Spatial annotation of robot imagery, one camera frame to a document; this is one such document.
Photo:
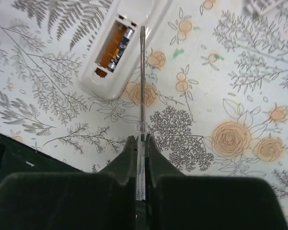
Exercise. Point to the clear handle small screwdriver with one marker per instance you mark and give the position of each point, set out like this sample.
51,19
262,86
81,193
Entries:
141,127

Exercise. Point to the floral patterned table mat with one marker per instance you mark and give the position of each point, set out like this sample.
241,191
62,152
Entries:
216,89

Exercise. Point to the black orange battery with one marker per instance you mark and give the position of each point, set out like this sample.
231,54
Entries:
120,49

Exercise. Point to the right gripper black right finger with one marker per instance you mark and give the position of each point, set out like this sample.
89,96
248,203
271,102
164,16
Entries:
175,201

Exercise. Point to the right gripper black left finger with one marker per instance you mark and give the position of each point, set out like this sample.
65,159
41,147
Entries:
72,200

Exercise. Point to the white remote control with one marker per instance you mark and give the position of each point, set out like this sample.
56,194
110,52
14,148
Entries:
94,76

